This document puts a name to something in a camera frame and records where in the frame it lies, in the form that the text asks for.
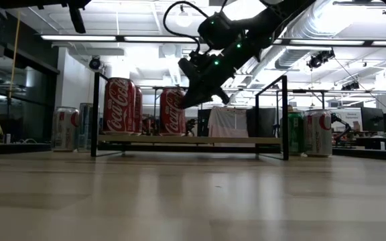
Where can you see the red Coca-Cola can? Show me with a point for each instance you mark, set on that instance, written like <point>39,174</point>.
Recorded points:
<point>119,107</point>
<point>171,115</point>
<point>139,110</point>

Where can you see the green soda can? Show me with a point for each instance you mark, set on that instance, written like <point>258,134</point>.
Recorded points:
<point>296,134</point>

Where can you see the white sign board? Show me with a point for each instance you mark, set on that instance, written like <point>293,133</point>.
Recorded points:
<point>348,117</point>

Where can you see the neighbour station robot arm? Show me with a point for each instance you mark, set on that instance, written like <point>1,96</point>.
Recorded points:
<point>191,127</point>
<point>150,126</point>
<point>339,129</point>

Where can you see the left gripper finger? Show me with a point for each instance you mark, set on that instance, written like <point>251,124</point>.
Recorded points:
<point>78,20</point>

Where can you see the white cloth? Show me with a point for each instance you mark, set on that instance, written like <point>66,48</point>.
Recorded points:
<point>228,122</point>

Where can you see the wooden shelf black metal frame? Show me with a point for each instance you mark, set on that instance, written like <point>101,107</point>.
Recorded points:
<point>186,139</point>

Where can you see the neighbour station black frame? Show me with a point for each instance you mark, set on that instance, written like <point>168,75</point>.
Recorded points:
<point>300,90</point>

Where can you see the black aluminium rig frame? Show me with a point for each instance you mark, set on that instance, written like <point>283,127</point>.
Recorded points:
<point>364,154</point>

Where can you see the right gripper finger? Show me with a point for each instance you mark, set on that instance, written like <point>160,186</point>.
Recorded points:
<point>198,93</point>
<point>223,97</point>

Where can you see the silver Diet Coke can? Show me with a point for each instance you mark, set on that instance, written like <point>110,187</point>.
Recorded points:
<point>64,130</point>
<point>317,134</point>

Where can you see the silver ventilation duct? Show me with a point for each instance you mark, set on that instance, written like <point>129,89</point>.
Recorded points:
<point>293,55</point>

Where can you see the round black ceiling spotlight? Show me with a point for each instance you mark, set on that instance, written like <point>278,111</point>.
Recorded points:
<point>94,63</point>

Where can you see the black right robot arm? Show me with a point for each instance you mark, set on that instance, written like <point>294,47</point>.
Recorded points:
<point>280,13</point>

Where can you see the dark grey partition panel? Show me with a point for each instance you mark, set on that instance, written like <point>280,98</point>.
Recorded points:
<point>268,122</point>

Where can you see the black track spotlight cluster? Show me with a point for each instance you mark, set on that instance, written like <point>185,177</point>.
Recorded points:
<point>350,86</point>
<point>320,59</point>

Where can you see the linear ceiling light fixture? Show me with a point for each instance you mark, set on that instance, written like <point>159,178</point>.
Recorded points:
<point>79,37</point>

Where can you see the blue-tab silver can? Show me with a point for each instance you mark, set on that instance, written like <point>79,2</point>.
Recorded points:
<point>85,127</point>

